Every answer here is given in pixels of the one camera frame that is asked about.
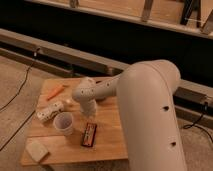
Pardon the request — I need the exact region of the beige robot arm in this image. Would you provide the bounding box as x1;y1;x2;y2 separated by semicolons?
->
72;60;187;171

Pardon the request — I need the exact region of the dark purple bowl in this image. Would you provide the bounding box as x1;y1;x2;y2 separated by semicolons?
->
96;97;106;102

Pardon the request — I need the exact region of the translucent plastic cup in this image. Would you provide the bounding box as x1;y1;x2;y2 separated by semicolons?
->
53;112;74;136

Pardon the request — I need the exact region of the orange carrot toy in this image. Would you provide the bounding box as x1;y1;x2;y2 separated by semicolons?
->
46;85;66;101

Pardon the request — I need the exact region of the white patterned can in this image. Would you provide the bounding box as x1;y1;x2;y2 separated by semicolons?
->
36;101;64;122

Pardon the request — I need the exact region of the beige sponge block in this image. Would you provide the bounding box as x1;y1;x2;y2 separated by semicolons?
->
26;140;49;162

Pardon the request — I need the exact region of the black floor cable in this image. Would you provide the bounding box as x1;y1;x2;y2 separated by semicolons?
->
0;47;42;152

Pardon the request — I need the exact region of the black cable at right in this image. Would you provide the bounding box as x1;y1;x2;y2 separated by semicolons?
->
182;101;213;145

